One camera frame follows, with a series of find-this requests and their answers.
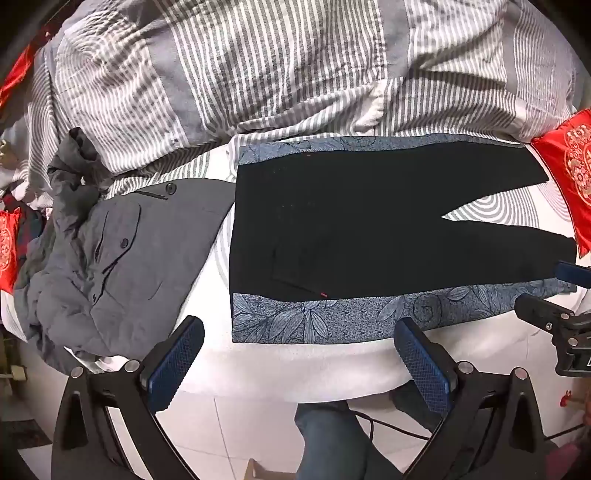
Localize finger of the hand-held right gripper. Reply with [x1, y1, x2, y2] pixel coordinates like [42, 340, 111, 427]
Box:
[555, 260, 591, 289]
[514, 293, 578, 334]

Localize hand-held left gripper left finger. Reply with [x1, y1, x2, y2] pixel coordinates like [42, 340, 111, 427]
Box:
[50, 315, 206, 480]

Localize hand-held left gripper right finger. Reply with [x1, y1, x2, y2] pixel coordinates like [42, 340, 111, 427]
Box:
[393, 316, 561, 480]

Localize black pants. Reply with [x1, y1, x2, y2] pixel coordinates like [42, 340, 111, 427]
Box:
[228, 141, 578, 301]

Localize blue floral cloth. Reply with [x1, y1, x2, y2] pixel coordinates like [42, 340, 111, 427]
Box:
[230, 135, 578, 344]

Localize red embroidered cushion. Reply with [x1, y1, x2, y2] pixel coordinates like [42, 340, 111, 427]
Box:
[0, 208, 24, 296]
[530, 108, 591, 259]

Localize person's leg in jeans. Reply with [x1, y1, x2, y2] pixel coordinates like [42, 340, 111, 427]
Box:
[294, 399, 402, 480]

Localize grey jacket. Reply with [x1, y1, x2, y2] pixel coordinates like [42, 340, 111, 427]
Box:
[14, 127, 238, 374]

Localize cardboard box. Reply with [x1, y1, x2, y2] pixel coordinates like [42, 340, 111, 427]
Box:
[244, 458, 298, 480]

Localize dark plaid cloth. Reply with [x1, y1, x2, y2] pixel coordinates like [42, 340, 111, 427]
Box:
[2, 194, 47, 259]

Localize grey white striped duvet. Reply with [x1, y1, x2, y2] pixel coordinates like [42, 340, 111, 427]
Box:
[28, 0, 583, 185]

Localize red cloth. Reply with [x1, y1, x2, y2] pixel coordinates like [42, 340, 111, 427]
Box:
[0, 23, 61, 109]

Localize black cable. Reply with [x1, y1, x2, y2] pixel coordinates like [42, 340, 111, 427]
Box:
[353, 410, 432, 441]

